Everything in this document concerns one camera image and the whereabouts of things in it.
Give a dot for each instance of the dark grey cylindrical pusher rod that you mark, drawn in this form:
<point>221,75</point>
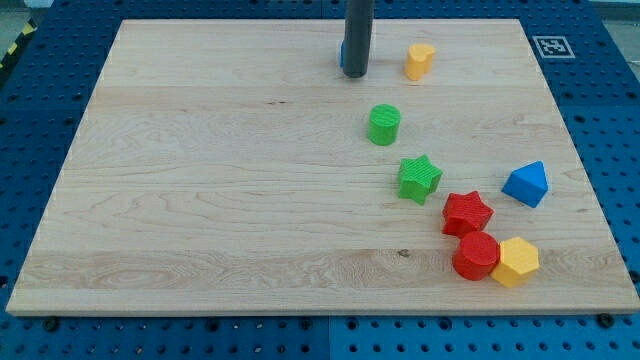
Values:
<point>359,15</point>

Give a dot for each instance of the blue cube block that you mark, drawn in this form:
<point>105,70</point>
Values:
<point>341,55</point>

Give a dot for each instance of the yellow heart block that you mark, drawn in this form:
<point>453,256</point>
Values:
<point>419,60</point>

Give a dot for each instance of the green cylinder block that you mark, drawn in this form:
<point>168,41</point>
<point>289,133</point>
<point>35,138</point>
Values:
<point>383,125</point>

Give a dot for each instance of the green star block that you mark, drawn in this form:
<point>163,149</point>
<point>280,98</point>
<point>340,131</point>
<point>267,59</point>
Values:
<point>418,178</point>

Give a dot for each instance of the white fiducial marker tag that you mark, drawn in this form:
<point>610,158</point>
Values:
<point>553,47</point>

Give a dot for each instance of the red star block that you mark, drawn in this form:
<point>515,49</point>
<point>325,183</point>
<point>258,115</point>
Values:
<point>464,213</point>

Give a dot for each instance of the blue triangular prism block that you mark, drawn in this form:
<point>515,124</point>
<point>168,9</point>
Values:
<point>527,184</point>

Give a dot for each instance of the red cylinder block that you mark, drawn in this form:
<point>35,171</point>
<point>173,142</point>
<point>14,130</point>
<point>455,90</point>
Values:
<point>476,255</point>

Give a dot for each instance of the yellow hexagon block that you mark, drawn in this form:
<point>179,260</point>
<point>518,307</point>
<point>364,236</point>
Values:
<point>518,262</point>

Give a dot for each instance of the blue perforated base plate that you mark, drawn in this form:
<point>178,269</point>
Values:
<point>41,106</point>

